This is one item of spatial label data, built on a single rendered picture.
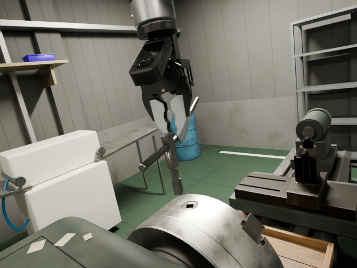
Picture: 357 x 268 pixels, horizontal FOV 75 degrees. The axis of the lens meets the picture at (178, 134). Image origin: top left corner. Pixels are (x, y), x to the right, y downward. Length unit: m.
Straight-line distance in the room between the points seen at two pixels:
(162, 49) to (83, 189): 2.17
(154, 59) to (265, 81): 3.91
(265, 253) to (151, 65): 0.36
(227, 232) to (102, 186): 2.19
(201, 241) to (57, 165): 2.12
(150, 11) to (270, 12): 3.84
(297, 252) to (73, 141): 2.07
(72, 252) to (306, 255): 0.70
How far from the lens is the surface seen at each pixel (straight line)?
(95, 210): 2.59
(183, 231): 0.42
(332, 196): 1.05
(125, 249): 0.39
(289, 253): 0.91
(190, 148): 4.26
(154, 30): 0.42
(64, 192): 2.40
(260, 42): 4.25
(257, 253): 0.45
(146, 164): 0.33
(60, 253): 0.43
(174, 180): 0.43
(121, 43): 4.22
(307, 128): 1.43
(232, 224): 0.45
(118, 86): 4.01
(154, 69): 0.34
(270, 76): 4.20
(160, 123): 0.44
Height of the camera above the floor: 1.48
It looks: 13 degrees down
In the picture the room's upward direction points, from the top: 10 degrees counter-clockwise
